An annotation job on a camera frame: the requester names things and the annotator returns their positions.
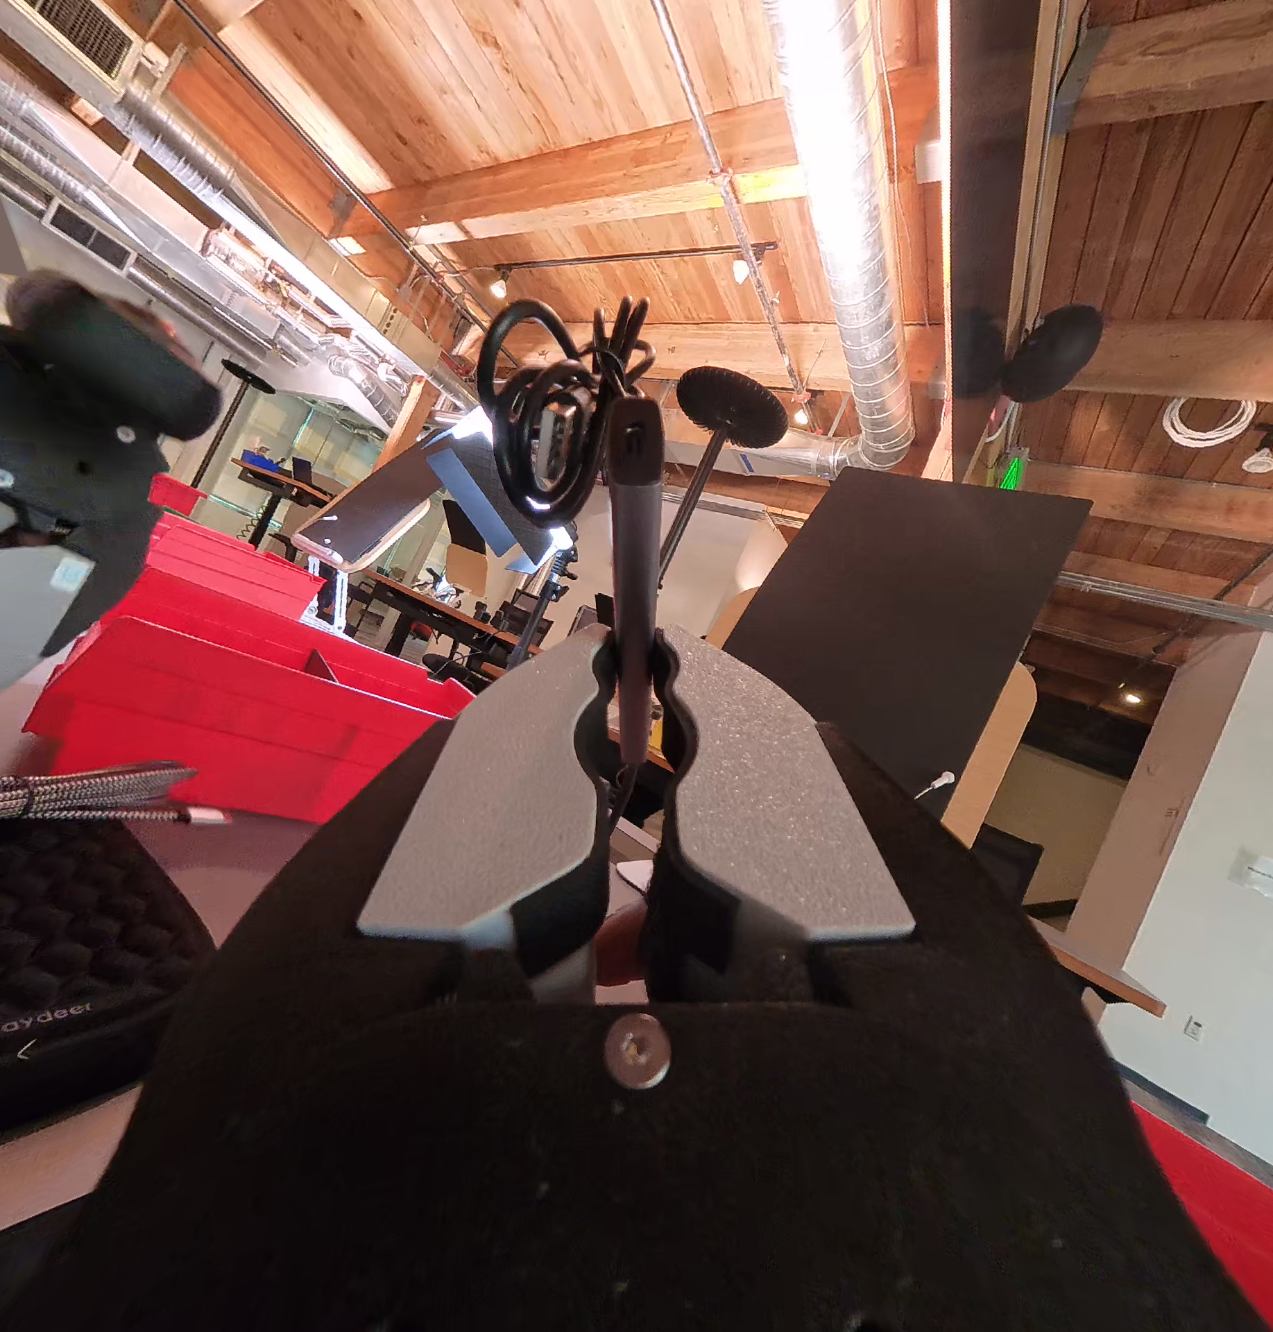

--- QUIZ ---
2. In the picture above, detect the tilted light panel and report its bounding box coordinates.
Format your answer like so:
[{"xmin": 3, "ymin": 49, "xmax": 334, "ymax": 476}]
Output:
[{"xmin": 421, "ymin": 405, "xmax": 579, "ymax": 574}]

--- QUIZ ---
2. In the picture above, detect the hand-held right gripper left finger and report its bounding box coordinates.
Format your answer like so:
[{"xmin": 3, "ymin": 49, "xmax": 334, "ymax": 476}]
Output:
[{"xmin": 358, "ymin": 622, "xmax": 616, "ymax": 1005}]

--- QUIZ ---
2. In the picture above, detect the ceiling air vent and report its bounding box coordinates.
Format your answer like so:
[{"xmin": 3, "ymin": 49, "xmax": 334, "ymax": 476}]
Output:
[{"xmin": 18, "ymin": 0, "xmax": 142, "ymax": 82}]

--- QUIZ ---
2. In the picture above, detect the black round ceiling lamp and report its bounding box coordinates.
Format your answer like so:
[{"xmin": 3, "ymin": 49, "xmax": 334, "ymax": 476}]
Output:
[{"xmin": 999, "ymin": 305, "xmax": 1102, "ymax": 405}]

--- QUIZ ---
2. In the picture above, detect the black panel wooden frame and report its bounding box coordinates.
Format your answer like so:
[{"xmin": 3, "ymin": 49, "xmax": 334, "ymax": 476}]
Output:
[{"xmin": 704, "ymin": 468, "xmax": 1094, "ymax": 847}]

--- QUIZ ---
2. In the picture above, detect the smartphone on stand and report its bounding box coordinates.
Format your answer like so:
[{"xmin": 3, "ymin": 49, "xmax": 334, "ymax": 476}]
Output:
[{"xmin": 289, "ymin": 449, "xmax": 472, "ymax": 574}]

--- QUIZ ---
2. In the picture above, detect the black white braided usb-c cable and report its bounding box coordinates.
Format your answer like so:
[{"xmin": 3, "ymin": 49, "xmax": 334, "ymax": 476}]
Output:
[{"xmin": 0, "ymin": 762, "xmax": 230, "ymax": 826}]

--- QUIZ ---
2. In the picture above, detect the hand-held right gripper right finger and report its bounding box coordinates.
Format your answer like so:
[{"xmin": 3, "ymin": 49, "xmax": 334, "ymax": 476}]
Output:
[{"xmin": 644, "ymin": 622, "xmax": 914, "ymax": 980}]

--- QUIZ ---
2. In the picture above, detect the white cable coil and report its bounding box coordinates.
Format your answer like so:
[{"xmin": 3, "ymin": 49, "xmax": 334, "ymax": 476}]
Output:
[{"xmin": 1160, "ymin": 398, "xmax": 1257, "ymax": 449}]

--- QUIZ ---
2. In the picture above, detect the black hub cable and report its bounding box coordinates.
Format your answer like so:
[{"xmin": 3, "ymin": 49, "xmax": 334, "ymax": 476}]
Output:
[{"xmin": 477, "ymin": 297, "xmax": 656, "ymax": 524}]

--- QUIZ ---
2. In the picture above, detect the silver air duct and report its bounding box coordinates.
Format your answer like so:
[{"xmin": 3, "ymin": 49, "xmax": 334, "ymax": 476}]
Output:
[{"xmin": 766, "ymin": 0, "xmax": 917, "ymax": 480}]

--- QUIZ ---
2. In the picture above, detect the black disc floor lamp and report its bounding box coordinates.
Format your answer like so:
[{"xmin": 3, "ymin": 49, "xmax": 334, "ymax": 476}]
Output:
[{"xmin": 656, "ymin": 367, "xmax": 788, "ymax": 588}]

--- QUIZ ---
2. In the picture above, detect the black quilted pad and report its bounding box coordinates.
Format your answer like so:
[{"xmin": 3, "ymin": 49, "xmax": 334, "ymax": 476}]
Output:
[{"xmin": 0, "ymin": 814, "xmax": 217, "ymax": 1147}]

